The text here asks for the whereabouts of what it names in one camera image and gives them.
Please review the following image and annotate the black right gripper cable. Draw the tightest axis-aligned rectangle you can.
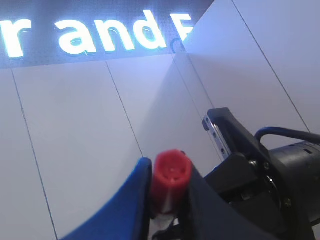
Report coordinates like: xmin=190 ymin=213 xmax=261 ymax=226
xmin=254 ymin=126 xmax=320 ymax=143

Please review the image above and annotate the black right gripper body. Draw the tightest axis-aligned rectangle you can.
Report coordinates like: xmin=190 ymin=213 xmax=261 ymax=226
xmin=202 ymin=107 xmax=320 ymax=240

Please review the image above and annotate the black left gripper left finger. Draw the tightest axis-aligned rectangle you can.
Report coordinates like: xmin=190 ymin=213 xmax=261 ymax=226
xmin=63 ymin=157 xmax=152 ymax=240

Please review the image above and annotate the illuminated white letter sign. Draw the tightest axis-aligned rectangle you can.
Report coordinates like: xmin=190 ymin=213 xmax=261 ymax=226
xmin=0 ymin=9 xmax=194 ymax=66

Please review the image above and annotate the red crayon pen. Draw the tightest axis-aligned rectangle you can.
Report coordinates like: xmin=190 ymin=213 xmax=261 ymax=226
xmin=150 ymin=149 xmax=193 ymax=230

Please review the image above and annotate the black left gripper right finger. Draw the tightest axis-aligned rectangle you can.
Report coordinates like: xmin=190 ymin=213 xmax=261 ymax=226
xmin=179 ymin=166 xmax=275 ymax=240

